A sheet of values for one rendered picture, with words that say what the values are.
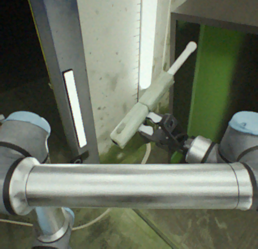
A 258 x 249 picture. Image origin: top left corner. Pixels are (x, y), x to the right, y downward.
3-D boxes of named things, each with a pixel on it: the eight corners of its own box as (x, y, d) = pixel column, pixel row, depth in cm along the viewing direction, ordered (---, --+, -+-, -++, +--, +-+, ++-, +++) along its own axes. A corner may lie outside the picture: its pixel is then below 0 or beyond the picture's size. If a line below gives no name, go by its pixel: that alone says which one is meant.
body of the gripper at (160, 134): (154, 145, 71) (185, 162, 65) (150, 134, 64) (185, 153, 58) (165, 128, 73) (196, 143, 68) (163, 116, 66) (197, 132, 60)
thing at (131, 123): (133, 168, 77) (117, 140, 59) (124, 161, 80) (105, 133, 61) (196, 81, 92) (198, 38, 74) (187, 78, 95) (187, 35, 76)
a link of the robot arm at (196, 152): (199, 162, 55) (215, 135, 58) (183, 154, 57) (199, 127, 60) (197, 172, 63) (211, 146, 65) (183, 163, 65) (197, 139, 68)
